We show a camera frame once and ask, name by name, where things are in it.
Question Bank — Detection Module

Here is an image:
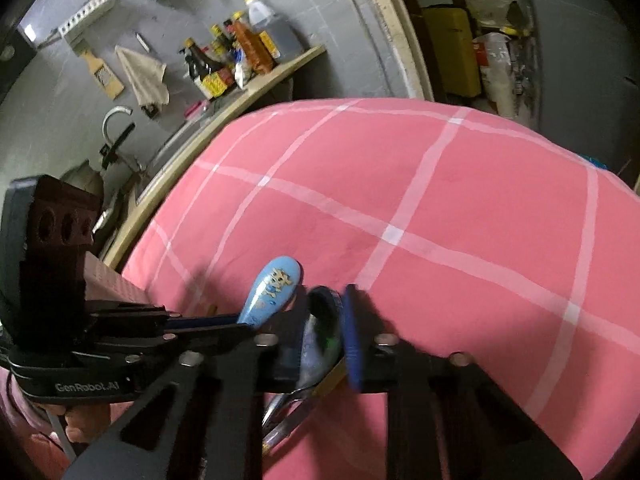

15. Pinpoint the metal faucet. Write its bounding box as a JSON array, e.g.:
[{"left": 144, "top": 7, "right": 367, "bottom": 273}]
[{"left": 100, "top": 105, "right": 137, "bottom": 170}]

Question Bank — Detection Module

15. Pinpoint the blue white seasoning bag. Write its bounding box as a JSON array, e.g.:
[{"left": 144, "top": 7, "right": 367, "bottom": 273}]
[{"left": 233, "top": 50, "right": 257, "bottom": 91}]

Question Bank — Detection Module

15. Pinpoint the wooden chopstick with purple band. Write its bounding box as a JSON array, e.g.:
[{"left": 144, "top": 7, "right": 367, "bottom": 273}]
[{"left": 261, "top": 357, "right": 349, "bottom": 457}]

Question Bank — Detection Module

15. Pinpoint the wooden door frame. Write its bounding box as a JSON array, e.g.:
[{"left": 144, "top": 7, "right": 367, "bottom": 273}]
[{"left": 367, "top": 0, "right": 437, "bottom": 102}]

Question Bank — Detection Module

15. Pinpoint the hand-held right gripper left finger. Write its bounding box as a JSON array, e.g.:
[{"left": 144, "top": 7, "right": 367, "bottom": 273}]
[{"left": 65, "top": 332, "right": 307, "bottom": 480}]

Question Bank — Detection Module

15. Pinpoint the dark grey cabinet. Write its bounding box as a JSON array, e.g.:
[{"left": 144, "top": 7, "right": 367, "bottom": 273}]
[{"left": 520, "top": 0, "right": 640, "bottom": 177}]

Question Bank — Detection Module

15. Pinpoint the wooden handled grater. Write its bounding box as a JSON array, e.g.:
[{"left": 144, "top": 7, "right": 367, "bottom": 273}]
[{"left": 79, "top": 49, "right": 126, "bottom": 101}]

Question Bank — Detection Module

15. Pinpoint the pink checked tablecloth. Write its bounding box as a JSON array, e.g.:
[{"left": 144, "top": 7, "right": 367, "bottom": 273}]
[{"left": 122, "top": 97, "right": 635, "bottom": 480}]

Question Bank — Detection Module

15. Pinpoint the dark sauce bottle yellow cap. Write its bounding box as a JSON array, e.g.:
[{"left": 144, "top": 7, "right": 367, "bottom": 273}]
[{"left": 209, "top": 24, "right": 232, "bottom": 61}]

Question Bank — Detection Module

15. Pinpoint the dark green spoon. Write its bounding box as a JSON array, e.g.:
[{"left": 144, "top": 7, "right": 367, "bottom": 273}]
[{"left": 295, "top": 285, "right": 347, "bottom": 392}]

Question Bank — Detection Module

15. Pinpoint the soy sauce bottle yellow label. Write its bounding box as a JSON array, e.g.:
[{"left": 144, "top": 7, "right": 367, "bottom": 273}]
[{"left": 192, "top": 47, "right": 237, "bottom": 101}]

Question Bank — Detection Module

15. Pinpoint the white perforated basket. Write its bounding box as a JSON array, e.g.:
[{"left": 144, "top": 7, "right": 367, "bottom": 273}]
[{"left": 56, "top": 0, "right": 117, "bottom": 44}]

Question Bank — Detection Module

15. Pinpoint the beige hanging towel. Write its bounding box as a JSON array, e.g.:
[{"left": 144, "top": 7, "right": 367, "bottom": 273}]
[{"left": 114, "top": 45, "right": 171, "bottom": 108}]

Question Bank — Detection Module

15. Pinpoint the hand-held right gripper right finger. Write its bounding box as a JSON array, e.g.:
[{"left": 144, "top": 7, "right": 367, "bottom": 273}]
[{"left": 344, "top": 284, "right": 584, "bottom": 480}]

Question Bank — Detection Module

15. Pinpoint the blue cartoon ceramic spoon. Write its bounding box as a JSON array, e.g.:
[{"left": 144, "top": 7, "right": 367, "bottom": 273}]
[{"left": 236, "top": 256, "right": 304, "bottom": 329}]

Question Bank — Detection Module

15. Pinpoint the white plastic bag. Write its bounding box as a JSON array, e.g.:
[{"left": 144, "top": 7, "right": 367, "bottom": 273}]
[{"left": 471, "top": 31, "right": 522, "bottom": 117}]

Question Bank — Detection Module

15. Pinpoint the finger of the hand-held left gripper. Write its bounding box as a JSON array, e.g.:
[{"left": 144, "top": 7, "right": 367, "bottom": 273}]
[
  {"left": 75, "top": 323, "right": 253, "bottom": 367},
  {"left": 90, "top": 304, "right": 242, "bottom": 333}
]

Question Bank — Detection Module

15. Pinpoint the person's left hand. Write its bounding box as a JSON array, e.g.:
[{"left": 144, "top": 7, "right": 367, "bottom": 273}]
[{"left": 64, "top": 402, "right": 115, "bottom": 445}]

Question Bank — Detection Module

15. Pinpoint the dark vinegar jug yellow cap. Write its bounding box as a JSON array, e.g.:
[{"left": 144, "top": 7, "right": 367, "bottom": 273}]
[{"left": 245, "top": 0, "right": 307, "bottom": 60}]

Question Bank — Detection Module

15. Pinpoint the stainless steel spoon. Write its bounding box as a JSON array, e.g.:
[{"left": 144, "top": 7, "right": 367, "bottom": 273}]
[{"left": 262, "top": 384, "right": 322, "bottom": 433}]

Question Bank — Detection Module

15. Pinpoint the yellow plastic bin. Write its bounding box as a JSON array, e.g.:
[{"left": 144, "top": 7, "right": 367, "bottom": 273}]
[{"left": 421, "top": 4, "right": 483, "bottom": 99}]

